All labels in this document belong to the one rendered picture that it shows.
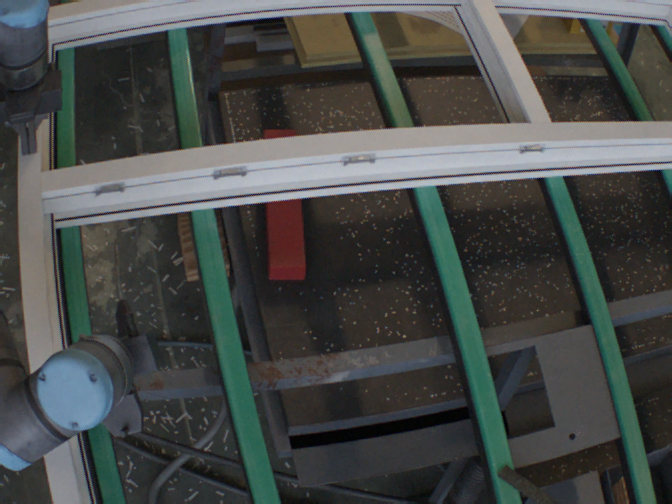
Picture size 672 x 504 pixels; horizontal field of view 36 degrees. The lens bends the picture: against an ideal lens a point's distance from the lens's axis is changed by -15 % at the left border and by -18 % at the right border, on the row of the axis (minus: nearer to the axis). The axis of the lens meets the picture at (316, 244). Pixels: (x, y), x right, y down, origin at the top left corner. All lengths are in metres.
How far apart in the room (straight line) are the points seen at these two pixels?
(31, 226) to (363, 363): 0.53
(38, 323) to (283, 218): 0.65
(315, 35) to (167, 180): 0.72
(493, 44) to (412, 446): 0.71
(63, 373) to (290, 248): 0.87
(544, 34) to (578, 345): 0.98
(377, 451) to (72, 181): 0.67
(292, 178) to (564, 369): 0.52
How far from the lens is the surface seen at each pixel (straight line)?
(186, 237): 2.72
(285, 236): 2.02
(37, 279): 1.61
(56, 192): 1.71
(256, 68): 2.30
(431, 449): 1.92
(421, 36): 2.39
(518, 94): 1.91
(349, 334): 1.97
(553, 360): 1.71
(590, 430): 1.67
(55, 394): 1.23
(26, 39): 1.52
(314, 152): 1.74
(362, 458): 1.90
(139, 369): 1.41
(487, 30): 2.01
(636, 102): 2.12
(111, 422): 1.40
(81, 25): 2.01
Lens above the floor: 2.27
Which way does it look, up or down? 54 degrees down
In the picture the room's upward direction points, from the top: 9 degrees clockwise
